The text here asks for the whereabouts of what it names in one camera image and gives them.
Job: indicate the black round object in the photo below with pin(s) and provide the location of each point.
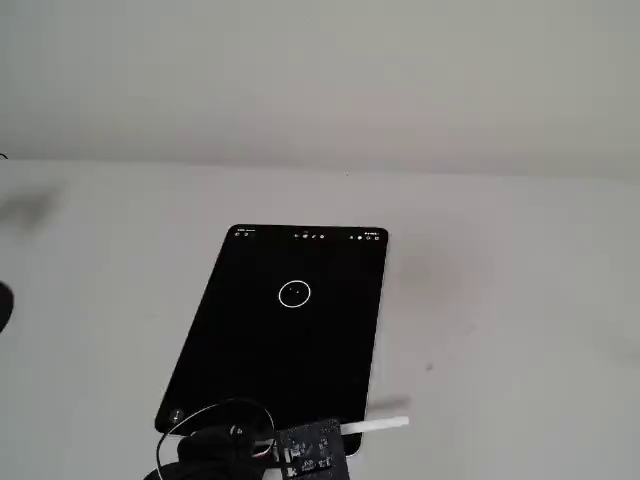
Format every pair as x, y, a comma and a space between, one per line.
5, 307

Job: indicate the white stylus pen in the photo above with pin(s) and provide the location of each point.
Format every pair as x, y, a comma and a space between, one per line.
380, 424

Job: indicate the black camera circuit board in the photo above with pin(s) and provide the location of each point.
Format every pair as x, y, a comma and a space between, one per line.
312, 450

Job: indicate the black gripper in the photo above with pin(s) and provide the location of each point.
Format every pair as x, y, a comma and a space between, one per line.
210, 446

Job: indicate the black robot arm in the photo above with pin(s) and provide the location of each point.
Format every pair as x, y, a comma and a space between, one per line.
170, 472

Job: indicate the black screen tablet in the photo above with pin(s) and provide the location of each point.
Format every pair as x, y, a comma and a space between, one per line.
300, 350

